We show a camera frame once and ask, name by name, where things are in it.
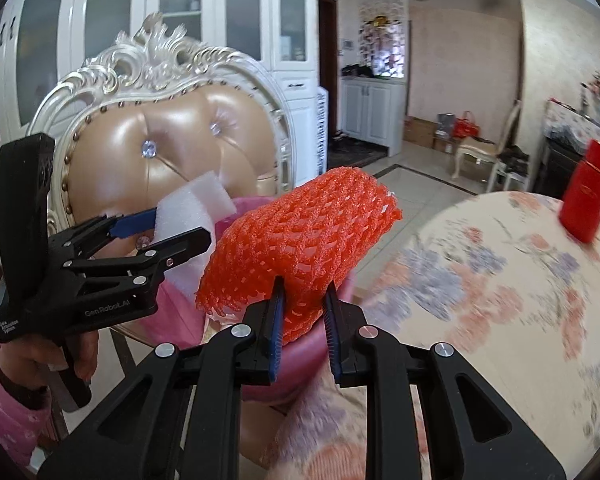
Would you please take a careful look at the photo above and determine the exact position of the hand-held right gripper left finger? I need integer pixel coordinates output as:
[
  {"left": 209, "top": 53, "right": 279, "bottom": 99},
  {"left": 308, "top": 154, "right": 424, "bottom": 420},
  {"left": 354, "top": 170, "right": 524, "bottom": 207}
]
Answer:
[{"left": 37, "top": 276, "right": 287, "bottom": 480}]

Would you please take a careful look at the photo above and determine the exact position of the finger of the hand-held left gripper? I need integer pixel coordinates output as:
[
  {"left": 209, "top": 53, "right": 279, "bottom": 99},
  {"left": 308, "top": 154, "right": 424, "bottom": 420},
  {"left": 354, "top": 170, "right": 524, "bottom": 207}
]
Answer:
[
  {"left": 50, "top": 210, "right": 159, "bottom": 262},
  {"left": 62, "top": 226, "right": 212, "bottom": 286}
]

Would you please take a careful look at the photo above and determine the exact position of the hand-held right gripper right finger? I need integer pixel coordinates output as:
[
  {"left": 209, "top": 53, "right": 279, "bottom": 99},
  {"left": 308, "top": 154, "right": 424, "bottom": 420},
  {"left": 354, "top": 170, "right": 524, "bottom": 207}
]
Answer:
[{"left": 322, "top": 280, "right": 567, "bottom": 480}]

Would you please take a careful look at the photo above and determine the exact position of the white foam block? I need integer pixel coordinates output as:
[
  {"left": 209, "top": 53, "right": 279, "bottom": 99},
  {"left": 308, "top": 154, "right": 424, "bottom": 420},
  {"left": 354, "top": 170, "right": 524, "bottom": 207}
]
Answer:
[{"left": 152, "top": 170, "right": 237, "bottom": 298}]

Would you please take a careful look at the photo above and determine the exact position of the pink lined waste bin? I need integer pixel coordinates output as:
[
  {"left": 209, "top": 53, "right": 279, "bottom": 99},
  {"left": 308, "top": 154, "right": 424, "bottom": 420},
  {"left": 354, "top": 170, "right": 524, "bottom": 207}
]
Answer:
[{"left": 147, "top": 196, "right": 363, "bottom": 406}]

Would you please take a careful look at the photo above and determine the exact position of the orange foam fruit net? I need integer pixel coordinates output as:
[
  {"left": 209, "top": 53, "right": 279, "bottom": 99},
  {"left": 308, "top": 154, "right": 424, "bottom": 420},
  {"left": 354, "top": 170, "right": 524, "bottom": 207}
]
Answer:
[{"left": 195, "top": 166, "right": 403, "bottom": 346}]

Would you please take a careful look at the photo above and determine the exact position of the person's left forearm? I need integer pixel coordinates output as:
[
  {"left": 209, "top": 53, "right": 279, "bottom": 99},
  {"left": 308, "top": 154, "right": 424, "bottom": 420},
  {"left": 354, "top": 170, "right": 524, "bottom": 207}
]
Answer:
[{"left": 0, "top": 347, "right": 68, "bottom": 468}]

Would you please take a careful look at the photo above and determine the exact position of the person's left hand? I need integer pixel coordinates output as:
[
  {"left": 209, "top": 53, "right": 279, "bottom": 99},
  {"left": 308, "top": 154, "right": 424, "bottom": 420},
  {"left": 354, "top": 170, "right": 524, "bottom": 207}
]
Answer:
[{"left": 0, "top": 332, "right": 100, "bottom": 391}]

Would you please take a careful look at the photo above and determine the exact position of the ornate beige leather chair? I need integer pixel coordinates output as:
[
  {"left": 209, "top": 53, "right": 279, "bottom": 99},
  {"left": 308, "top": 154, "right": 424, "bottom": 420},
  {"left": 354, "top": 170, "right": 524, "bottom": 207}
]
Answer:
[{"left": 27, "top": 12, "right": 295, "bottom": 361}]

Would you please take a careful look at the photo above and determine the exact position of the dark doormat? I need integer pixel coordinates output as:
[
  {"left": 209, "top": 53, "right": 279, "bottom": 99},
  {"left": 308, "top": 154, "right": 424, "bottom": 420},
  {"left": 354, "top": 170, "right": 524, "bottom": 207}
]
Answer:
[{"left": 327, "top": 147, "right": 388, "bottom": 168}]

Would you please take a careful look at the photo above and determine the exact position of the white cutout panel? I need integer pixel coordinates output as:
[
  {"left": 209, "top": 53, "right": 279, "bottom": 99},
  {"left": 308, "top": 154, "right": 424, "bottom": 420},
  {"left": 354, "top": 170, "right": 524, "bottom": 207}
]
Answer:
[{"left": 315, "top": 87, "right": 331, "bottom": 176}]

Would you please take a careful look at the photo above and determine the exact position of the cardboard box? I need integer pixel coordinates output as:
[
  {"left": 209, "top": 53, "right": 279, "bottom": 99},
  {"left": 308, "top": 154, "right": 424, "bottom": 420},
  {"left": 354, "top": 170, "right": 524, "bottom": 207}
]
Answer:
[{"left": 404, "top": 116, "right": 436, "bottom": 148}]

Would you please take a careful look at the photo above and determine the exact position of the low white cabinet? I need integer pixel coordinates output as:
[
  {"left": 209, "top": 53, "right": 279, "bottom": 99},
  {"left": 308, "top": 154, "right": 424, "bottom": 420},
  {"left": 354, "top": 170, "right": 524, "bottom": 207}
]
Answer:
[{"left": 341, "top": 77, "right": 410, "bottom": 156}]

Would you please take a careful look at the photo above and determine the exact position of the dark wooden door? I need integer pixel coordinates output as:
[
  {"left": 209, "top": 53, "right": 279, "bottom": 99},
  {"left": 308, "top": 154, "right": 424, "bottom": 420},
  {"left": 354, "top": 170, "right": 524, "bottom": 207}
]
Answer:
[{"left": 317, "top": 0, "right": 342, "bottom": 136}]

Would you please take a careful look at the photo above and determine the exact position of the ornate white wooden chair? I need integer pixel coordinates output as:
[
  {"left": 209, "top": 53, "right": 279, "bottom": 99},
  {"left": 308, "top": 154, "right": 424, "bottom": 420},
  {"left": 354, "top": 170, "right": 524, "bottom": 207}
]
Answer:
[{"left": 452, "top": 100, "right": 523, "bottom": 181}]

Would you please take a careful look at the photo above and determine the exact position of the white glass-door cabinet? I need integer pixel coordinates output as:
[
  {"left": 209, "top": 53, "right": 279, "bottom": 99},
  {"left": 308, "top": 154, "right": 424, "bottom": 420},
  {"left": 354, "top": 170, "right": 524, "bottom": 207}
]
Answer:
[{"left": 0, "top": 0, "right": 322, "bottom": 281}]

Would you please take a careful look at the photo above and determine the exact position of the red gift bag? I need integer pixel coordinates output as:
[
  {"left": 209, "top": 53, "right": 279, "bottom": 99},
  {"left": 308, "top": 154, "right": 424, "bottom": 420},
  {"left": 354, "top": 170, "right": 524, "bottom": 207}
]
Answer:
[{"left": 452, "top": 110, "right": 481, "bottom": 138}]

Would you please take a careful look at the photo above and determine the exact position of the dark cloth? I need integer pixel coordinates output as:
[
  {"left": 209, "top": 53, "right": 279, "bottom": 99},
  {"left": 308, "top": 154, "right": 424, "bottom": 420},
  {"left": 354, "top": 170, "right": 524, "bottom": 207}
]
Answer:
[{"left": 497, "top": 145, "right": 531, "bottom": 176}]

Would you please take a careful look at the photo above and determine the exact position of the dark bag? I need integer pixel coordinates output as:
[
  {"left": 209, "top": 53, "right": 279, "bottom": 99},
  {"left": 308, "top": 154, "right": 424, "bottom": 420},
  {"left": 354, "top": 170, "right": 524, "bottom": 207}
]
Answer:
[{"left": 341, "top": 63, "right": 381, "bottom": 78}]

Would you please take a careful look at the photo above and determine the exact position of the black piano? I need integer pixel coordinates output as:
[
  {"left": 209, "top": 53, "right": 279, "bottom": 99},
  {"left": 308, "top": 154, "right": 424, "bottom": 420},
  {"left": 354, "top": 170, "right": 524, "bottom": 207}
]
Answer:
[{"left": 537, "top": 137, "right": 581, "bottom": 193}]

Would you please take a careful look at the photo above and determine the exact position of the red thermos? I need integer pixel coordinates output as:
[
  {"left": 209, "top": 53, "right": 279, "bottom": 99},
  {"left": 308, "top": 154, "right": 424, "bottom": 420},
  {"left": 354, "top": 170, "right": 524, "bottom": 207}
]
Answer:
[{"left": 558, "top": 139, "right": 600, "bottom": 245}]

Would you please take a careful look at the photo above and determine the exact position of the white lattice screen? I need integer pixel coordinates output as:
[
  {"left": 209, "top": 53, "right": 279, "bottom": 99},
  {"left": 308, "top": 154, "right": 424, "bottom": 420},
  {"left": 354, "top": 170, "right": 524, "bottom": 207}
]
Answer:
[{"left": 357, "top": 0, "right": 411, "bottom": 81}]

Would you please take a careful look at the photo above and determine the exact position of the floral lace piano cover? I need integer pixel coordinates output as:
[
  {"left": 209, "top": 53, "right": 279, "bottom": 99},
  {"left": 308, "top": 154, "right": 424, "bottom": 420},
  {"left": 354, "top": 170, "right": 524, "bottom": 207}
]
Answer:
[{"left": 545, "top": 100, "right": 600, "bottom": 136}]

